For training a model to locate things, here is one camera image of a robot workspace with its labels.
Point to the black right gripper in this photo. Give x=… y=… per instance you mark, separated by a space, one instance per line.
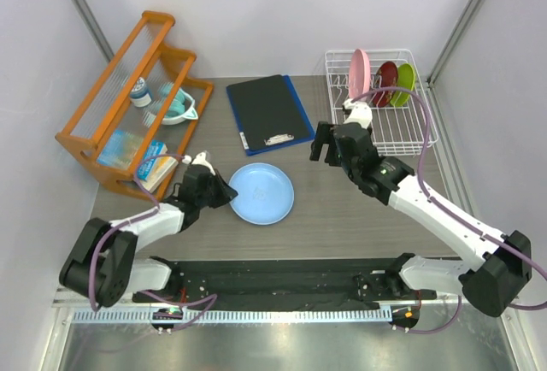
x=325 y=135

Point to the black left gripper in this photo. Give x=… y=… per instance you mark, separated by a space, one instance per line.
x=226 y=193

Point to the light blue plate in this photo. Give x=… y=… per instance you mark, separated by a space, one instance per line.
x=265 y=194

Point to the pink plate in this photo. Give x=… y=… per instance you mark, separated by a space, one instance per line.
x=359 y=77

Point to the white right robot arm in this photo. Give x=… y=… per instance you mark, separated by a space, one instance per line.
x=494 y=267

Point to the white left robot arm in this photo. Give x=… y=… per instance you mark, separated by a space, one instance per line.
x=102 y=266

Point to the orange wooden shelf rack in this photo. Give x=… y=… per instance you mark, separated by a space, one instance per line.
x=144 y=55

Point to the blue black clipboard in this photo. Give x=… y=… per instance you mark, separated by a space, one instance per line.
x=269 y=114

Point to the blue white book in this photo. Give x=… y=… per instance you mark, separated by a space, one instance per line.
x=153 y=172

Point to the red floral plate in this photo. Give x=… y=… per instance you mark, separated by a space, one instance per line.
x=386 y=76

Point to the white bowl with teal items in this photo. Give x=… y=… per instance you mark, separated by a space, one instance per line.
x=182 y=108

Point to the lime green plate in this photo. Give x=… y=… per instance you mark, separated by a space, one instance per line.
x=406 y=79

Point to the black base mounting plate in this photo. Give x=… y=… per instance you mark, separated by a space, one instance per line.
x=290 y=285

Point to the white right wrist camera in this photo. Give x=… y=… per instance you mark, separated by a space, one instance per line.
x=358 y=112

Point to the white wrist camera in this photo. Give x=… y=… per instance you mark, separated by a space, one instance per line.
x=202 y=159
x=358 y=112

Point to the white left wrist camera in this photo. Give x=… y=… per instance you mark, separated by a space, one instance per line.
x=202 y=159

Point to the white wire dish rack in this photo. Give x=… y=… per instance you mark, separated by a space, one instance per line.
x=399 y=127

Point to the white slotted cable duct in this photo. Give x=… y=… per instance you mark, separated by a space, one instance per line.
x=164 y=315

